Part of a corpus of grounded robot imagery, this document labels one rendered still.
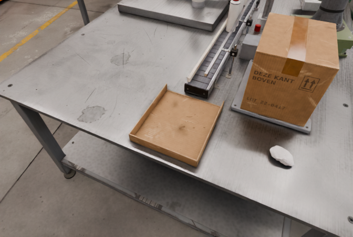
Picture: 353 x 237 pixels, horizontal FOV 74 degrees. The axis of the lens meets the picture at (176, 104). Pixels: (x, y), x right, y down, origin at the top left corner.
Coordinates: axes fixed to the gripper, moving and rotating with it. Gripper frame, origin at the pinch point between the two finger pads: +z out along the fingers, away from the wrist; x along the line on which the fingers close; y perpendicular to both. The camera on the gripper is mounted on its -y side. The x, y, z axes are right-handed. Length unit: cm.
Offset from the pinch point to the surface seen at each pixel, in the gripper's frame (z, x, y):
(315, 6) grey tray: 3.8, -13.2, 12.8
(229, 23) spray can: 15, -63, 47
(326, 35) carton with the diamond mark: -10, -37, 87
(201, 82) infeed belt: 23, -71, 91
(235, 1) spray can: 3, -65, 47
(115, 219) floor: 118, -92, 126
